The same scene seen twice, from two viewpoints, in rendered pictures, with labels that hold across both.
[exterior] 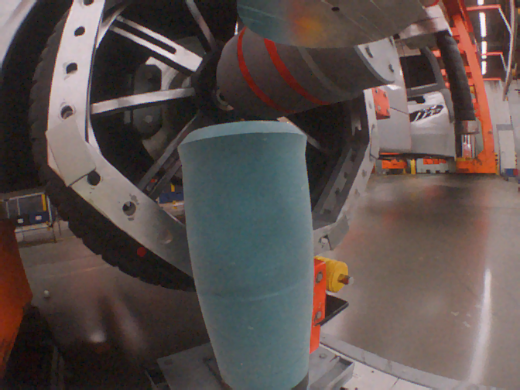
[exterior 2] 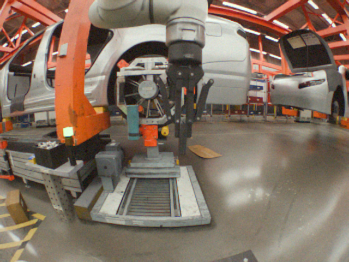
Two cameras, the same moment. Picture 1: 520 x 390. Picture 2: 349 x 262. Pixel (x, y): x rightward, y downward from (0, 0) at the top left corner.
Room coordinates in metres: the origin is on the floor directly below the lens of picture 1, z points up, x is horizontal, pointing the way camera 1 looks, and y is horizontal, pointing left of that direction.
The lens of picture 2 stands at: (-0.61, -0.87, 0.78)
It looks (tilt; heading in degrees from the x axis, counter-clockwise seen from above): 12 degrees down; 33
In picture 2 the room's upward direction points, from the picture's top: straight up
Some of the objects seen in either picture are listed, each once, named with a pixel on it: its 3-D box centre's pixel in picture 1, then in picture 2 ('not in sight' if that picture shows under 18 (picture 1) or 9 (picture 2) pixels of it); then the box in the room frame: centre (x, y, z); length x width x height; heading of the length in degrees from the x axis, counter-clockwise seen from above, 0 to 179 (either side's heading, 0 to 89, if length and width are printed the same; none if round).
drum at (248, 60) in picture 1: (299, 55); (149, 90); (0.28, -0.06, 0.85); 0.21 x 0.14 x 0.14; 36
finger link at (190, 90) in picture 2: not in sight; (190, 97); (-0.31, -0.71, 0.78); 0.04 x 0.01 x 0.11; 36
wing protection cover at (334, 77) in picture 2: (447, 107); (332, 81); (2.26, -2.38, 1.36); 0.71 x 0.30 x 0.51; 126
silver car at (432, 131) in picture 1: (423, 120); (334, 88); (3.94, -3.30, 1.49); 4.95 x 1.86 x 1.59; 126
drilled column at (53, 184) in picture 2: not in sight; (57, 195); (-0.50, 0.13, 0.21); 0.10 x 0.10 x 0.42; 36
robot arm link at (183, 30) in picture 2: not in sight; (185, 37); (-0.32, -0.70, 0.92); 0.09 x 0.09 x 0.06
